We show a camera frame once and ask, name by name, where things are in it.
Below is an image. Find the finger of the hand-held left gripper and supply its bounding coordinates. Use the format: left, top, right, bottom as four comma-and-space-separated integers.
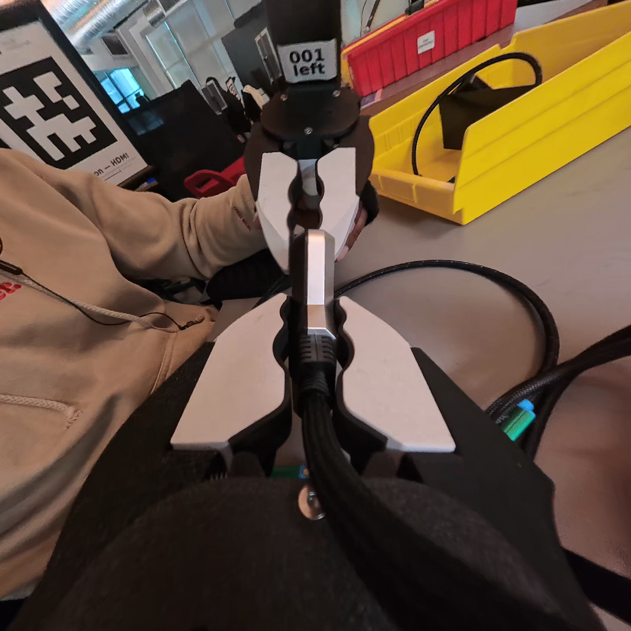
254, 152, 301, 274
315, 146, 361, 261

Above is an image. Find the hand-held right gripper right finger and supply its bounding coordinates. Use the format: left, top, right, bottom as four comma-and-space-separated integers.
334, 295, 457, 454

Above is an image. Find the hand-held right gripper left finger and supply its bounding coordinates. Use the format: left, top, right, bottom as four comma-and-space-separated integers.
169, 292, 294, 474

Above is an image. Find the silver adapter with black cable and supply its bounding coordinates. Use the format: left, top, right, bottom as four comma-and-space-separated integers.
288, 229, 415, 631

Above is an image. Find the black braided green-plug hdmi cable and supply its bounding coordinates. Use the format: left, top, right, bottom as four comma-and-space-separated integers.
270, 260, 631, 480

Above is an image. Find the person's left forearm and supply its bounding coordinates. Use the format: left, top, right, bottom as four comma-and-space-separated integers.
148, 174, 269, 283

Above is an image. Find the person's left hand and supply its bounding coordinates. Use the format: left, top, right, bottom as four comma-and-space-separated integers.
336, 209, 369, 261

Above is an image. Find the red plastic container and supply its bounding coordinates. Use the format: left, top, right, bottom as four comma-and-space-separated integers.
184, 158, 247, 199

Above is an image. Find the black monitor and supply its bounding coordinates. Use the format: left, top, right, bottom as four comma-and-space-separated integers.
121, 80, 247, 200

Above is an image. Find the red plastic bin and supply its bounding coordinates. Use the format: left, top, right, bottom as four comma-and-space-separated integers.
341, 0, 519, 98

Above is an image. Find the black bin card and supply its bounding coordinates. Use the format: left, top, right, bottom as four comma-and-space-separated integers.
438, 76, 539, 151

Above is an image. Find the person in beige jacket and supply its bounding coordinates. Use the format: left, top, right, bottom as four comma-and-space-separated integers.
0, 147, 222, 599

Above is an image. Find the yellow plastic bin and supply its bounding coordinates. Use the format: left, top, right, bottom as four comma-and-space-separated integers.
367, 2, 631, 226

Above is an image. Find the white marker pattern sign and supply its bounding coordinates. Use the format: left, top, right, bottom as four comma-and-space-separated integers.
0, 5, 151, 187

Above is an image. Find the thin black cable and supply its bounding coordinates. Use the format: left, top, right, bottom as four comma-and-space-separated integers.
410, 52, 543, 178

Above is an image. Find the silver ventilation duct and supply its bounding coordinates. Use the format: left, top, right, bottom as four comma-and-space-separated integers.
49, 0, 166, 47

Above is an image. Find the black earphone cable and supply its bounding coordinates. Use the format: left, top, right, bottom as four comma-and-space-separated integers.
0, 237, 205, 328

